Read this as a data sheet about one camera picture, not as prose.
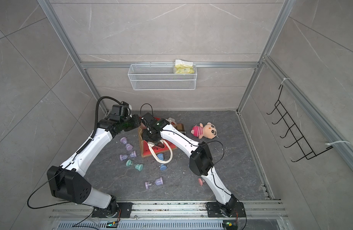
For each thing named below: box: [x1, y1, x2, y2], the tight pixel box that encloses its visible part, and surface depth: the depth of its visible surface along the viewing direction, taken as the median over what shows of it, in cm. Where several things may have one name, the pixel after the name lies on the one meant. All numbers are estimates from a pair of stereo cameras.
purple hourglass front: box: [144, 176, 164, 190], surface depth 82 cm
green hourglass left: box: [125, 159, 144, 172], surface depth 89 cm
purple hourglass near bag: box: [119, 137, 133, 151], surface depth 98 cm
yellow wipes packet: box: [174, 59, 195, 74], surface depth 87 cm
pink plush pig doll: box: [190, 122, 219, 139], surface depth 100 cm
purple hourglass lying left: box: [119, 150, 137, 161], surface depth 93 cm
